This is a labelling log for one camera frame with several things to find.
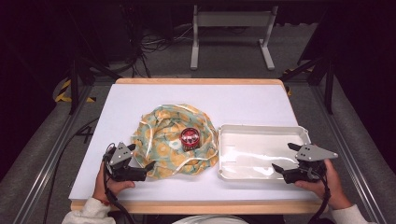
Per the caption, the aluminium floor rail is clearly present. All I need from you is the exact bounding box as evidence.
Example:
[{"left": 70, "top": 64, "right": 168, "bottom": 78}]
[
  {"left": 11, "top": 83, "right": 95, "bottom": 224},
  {"left": 310, "top": 83, "right": 388, "bottom": 224}
]

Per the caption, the person's left hand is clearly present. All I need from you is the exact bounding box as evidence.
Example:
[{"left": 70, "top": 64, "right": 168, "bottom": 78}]
[{"left": 92, "top": 161, "right": 136, "bottom": 205}]

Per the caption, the wooden table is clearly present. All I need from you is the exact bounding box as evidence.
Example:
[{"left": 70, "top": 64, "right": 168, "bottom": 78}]
[{"left": 70, "top": 77, "right": 324, "bottom": 216}]

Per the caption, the black floor cable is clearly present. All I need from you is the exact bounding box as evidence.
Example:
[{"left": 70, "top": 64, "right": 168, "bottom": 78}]
[{"left": 41, "top": 116, "right": 101, "bottom": 224}]

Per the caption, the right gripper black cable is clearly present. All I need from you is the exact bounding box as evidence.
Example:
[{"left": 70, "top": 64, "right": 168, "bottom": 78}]
[{"left": 306, "top": 167, "right": 332, "bottom": 224}]

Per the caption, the bundle of floor cables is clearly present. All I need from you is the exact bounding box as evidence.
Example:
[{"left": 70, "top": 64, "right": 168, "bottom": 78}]
[{"left": 130, "top": 23, "right": 194, "bottom": 78}]

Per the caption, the white table sheet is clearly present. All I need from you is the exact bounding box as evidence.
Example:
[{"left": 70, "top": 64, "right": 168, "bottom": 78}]
[{"left": 68, "top": 83, "right": 322, "bottom": 202}]

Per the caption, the person's white clothed torso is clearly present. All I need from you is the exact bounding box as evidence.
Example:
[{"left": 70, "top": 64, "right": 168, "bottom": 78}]
[{"left": 172, "top": 214, "right": 250, "bottom": 224}]

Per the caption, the black tripod stand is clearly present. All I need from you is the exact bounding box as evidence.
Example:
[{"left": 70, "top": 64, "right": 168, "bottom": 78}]
[
  {"left": 65, "top": 50, "right": 123, "bottom": 116},
  {"left": 277, "top": 55, "right": 336, "bottom": 116}
]

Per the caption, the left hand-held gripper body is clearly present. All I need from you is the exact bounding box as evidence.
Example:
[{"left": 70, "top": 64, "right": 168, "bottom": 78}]
[{"left": 103, "top": 142, "right": 148, "bottom": 183}]

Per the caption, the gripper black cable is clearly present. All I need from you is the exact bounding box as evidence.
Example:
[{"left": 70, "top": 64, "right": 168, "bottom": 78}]
[
  {"left": 306, "top": 167, "right": 332, "bottom": 224},
  {"left": 102, "top": 143, "right": 136, "bottom": 224}
]

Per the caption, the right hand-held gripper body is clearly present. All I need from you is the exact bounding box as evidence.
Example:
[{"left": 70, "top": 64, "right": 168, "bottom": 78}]
[{"left": 282, "top": 144, "right": 339, "bottom": 185}]

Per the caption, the yellow green patterned cloth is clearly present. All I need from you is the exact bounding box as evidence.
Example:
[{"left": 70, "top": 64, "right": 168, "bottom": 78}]
[{"left": 130, "top": 103, "right": 220, "bottom": 181}]

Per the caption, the person's right hand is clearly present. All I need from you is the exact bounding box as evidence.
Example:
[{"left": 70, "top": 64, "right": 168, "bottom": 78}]
[{"left": 294, "top": 159, "right": 345, "bottom": 210}]

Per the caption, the white plastic tray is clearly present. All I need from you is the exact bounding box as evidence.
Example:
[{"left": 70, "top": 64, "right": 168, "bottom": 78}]
[{"left": 217, "top": 123, "right": 312, "bottom": 182}]

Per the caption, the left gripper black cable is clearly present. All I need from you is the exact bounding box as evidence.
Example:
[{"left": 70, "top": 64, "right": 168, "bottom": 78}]
[{"left": 102, "top": 143, "right": 136, "bottom": 224}]

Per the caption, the white metal stand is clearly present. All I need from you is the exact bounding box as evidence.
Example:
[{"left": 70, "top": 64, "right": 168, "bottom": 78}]
[{"left": 190, "top": 4, "right": 279, "bottom": 72}]

